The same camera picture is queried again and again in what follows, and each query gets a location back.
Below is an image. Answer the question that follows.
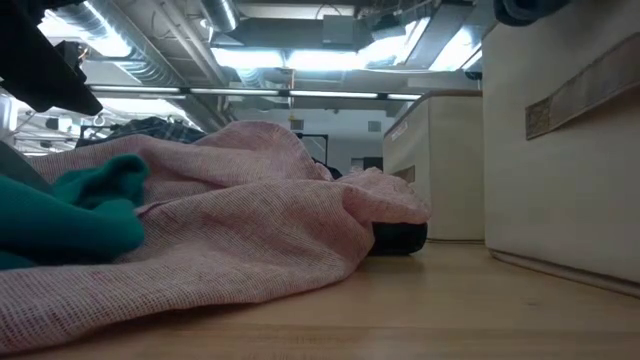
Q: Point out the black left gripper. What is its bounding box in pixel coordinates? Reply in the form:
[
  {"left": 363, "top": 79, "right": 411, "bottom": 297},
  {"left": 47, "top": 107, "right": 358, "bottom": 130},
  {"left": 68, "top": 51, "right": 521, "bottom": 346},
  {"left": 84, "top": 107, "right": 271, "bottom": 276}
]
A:
[{"left": 0, "top": 0, "right": 105, "bottom": 117}]

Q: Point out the blue plaid shirt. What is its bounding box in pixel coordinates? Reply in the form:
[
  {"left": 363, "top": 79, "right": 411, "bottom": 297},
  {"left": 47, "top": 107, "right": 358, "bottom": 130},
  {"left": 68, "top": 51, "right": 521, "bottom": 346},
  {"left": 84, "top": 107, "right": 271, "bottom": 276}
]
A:
[{"left": 74, "top": 116, "right": 207, "bottom": 147}]

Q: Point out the teal garment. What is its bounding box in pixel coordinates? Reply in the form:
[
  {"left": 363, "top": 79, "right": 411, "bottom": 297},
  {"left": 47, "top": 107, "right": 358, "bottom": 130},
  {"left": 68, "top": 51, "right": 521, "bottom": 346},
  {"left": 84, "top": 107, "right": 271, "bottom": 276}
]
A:
[{"left": 0, "top": 153, "right": 152, "bottom": 271}]

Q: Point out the pink shirt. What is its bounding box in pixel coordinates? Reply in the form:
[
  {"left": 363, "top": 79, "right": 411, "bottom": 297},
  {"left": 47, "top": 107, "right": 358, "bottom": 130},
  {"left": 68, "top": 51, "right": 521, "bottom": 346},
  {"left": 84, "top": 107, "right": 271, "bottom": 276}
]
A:
[{"left": 0, "top": 119, "right": 432, "bottom": 356}]

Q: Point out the long ceiling light strip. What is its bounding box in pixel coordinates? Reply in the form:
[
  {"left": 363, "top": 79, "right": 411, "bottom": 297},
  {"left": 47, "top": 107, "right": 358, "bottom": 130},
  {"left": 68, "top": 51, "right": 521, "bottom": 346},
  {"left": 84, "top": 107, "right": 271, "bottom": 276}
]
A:
[{"left": 87, "top": 84, "right": 424, "bottom": 101}]

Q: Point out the grey ceiling unit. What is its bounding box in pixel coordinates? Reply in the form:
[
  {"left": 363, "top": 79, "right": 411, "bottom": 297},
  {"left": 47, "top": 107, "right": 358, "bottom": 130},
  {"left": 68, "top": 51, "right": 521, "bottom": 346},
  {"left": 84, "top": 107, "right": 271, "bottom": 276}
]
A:
[{"left": 322, "top": 14, "right": 361, "bottom": 49}]

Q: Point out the small black bundle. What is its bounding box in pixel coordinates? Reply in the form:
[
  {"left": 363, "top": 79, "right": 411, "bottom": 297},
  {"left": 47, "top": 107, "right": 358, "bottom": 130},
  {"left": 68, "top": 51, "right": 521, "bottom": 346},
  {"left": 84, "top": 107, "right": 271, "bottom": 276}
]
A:
[{"left": 369, "top": 222, "right": 429, "bottom": 257}]

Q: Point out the beige fabric storage bin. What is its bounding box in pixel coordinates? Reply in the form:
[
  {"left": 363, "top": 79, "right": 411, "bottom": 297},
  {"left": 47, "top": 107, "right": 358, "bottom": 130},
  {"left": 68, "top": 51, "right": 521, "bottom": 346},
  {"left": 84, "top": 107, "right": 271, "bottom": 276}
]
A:
[
  {"left": 482, "top": 0, "right": 640, "bottom": 300},
  {"left": 382, "top": 89, "right": 485, "bottom": 242}
]

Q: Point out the large ribbed silver duct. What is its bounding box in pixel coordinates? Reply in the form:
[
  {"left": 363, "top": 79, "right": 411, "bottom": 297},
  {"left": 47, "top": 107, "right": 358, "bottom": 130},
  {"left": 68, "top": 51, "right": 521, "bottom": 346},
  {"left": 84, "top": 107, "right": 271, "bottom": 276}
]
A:
[{"left": 49, "top": 0, "right": 186, "bottom": 86}]

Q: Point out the smooth silver ceiling duct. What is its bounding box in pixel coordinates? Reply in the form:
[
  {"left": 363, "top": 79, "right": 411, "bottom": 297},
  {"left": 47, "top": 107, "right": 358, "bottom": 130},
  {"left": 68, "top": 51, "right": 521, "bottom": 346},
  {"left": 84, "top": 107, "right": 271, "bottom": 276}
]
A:
[{"left": 199, "top": 0, "right": 241, "bottom": 32}]

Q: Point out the black rectangular frame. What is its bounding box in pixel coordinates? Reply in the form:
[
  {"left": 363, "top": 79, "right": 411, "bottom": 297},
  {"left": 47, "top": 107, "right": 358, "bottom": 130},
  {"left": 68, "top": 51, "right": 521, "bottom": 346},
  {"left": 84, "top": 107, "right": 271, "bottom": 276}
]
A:
[{"left": 294, "top": 132, "right": 330, "bottom": 166}]

